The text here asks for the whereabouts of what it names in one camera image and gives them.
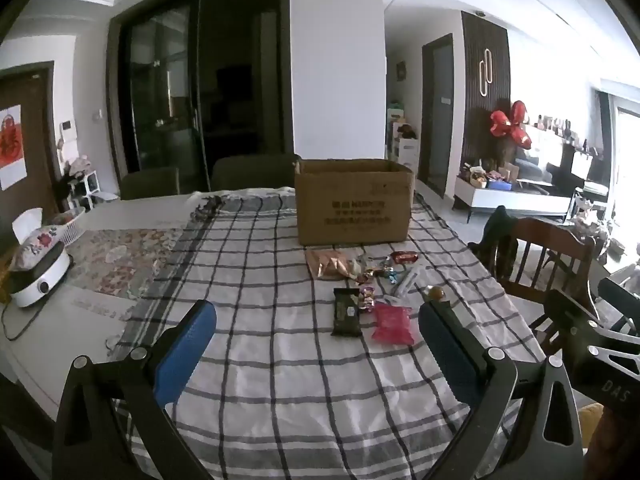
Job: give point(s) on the pink snack packet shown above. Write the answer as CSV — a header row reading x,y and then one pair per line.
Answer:
x,y
394,324

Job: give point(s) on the red bow balloon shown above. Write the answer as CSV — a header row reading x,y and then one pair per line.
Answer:
x,y
512,122

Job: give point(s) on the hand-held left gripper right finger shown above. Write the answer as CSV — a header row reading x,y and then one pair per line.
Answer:
x,y
450,352

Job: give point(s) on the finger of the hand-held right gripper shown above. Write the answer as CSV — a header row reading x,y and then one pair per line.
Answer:
x,y
570,315
620,295

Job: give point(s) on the row of shelf ornaments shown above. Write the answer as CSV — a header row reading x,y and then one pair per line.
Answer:
x,y
560,127

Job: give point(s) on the television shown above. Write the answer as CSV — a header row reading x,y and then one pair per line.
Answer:
x,y
555,167

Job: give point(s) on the floral cloth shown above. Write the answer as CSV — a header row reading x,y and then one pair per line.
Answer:
x,y
37,247

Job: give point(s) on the small dark green chair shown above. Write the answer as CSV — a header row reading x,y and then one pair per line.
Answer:
x,y
150,184

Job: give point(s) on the dark green snack packet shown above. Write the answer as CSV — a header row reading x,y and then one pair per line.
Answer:
x,y
346,312

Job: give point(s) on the floral table mat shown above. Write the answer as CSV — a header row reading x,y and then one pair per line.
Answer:
x,y
125,260

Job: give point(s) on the small framed wall picture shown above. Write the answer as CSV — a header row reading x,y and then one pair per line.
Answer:
x,y
400,71

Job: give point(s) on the brown entrance door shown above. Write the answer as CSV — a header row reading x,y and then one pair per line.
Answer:
x,y
37,150

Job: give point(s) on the dark glass sliding door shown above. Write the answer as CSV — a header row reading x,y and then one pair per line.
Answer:
x,y
200,85

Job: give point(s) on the white electric cooker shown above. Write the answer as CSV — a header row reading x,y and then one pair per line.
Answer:
x,y
42,282

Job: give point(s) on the dark green garment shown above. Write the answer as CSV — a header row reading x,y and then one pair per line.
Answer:
x,y
495,240

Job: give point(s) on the white stick packet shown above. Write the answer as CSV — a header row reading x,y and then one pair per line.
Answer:
x,y
407,282

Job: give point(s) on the pile of wrapped candies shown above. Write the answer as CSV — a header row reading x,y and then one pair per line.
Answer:
x,y
372,280

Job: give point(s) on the brown cardboard box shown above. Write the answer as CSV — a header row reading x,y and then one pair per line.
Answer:
x,y
350,202

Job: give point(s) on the white shoe rack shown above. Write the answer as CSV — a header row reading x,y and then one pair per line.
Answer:
x,y
86,187

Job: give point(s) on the plaid tablecloth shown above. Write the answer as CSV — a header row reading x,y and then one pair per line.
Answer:
x,y
280,360

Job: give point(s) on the dark slatted wall panel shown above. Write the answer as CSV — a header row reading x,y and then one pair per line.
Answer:
x,y
472,125

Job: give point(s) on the round brown candy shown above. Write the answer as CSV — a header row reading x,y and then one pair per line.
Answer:
x,y
436,293

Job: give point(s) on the gold wall ornament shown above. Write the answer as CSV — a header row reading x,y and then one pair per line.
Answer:
x,y
486,72

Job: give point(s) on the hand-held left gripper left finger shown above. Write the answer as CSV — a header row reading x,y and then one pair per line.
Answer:
x,y
186,342

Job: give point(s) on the brown wooden chair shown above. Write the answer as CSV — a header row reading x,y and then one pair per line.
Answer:
x,y
555,255

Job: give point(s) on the red wall poster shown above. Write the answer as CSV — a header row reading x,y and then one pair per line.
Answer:
x,y
11,147

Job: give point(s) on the dark hallway door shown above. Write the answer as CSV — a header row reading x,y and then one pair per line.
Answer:
x,y
438,115

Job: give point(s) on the wall intercom panel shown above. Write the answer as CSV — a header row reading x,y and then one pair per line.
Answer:
x,y
68,131

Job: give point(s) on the red candy packet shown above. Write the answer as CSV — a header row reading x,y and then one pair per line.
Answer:
x,y
404,257

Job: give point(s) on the stack of hallway boxes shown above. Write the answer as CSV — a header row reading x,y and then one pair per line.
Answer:
x,y
402,145

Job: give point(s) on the white low cabinet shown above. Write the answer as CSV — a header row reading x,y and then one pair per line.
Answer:
x,y
510,201

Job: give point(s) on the blue box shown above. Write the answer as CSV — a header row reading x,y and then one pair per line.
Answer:
x,y
500,185

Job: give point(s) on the gold snack bag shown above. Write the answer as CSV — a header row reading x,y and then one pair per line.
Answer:
x,y
330,264

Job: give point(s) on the cluster of cabinet items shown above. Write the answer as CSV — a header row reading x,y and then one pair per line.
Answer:
x,y
477,174

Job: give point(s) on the wide dark green chair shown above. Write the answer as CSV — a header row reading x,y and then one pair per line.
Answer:
x,y
252,172

